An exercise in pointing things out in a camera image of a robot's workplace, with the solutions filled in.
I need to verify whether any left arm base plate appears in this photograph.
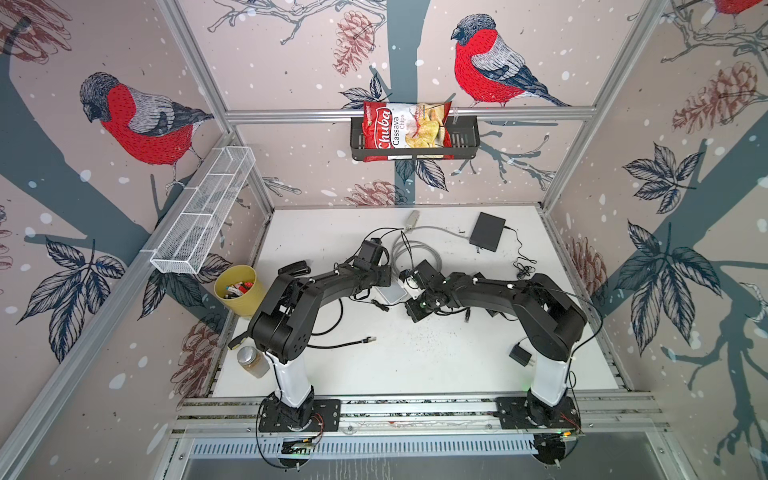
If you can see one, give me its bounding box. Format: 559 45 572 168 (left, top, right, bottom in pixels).
258 394 341 433

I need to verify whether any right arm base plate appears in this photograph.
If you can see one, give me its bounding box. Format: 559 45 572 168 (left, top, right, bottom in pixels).
494 393 581 430

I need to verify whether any right black power adapter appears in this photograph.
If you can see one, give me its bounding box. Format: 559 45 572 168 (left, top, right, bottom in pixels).
509 338 532 367

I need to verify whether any black handled screwdriver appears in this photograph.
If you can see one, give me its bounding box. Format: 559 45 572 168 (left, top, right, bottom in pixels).
227 331 250 350

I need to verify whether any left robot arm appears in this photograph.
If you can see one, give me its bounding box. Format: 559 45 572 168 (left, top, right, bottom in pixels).
246 238 391 428

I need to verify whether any white small network switch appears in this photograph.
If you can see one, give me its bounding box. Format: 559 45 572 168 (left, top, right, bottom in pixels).
376 280 411 305

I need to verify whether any red chips bag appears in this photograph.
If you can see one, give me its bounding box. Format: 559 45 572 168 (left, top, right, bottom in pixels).
362 101 453 150

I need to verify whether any grey USB adapter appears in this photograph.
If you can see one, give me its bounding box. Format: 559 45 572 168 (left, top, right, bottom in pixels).
404 210 420 232

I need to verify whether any grey ethernet cable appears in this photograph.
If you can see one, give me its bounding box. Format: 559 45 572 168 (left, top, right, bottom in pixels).
389 224 469 277

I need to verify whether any black wire wall basket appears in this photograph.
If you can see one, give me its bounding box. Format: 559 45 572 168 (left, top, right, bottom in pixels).
350 116 480 161

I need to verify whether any yellow cup with markers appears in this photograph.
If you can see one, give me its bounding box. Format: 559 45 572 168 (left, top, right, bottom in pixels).
214 265 266 318

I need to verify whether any glass jar with lid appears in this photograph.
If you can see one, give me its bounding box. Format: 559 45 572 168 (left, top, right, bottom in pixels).
236 345 271 378

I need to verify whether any black stapler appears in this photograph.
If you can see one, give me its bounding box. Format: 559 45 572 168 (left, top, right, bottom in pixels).
277 260 311 277

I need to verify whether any white mesh wall shelf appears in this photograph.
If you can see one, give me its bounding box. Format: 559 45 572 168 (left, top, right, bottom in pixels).
150 146 255 275

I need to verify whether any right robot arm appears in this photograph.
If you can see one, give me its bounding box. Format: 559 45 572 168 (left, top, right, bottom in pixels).
402 261 587 427

